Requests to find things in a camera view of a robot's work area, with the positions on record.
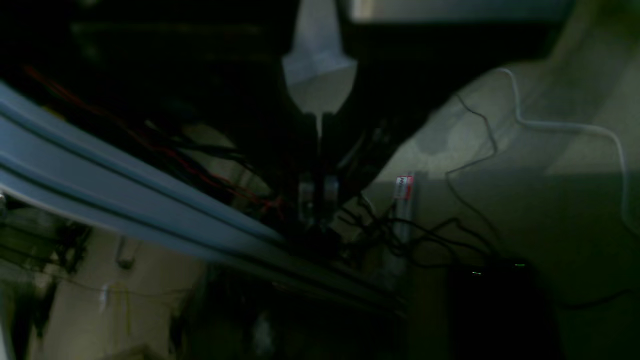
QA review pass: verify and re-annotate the black box with green leds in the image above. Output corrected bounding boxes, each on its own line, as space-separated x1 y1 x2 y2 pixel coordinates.
446 260 567 360

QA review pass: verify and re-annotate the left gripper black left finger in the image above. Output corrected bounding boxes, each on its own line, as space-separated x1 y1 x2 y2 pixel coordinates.
279 112 319 235

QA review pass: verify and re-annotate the white cable on floor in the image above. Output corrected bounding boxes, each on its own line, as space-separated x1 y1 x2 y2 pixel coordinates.
495 67 636 236

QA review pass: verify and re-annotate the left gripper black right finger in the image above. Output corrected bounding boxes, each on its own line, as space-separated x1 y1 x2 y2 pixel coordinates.
320 112 361 230

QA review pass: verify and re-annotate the grey aluminium frame rail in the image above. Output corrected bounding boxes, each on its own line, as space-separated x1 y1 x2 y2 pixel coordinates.
0 83 404 316

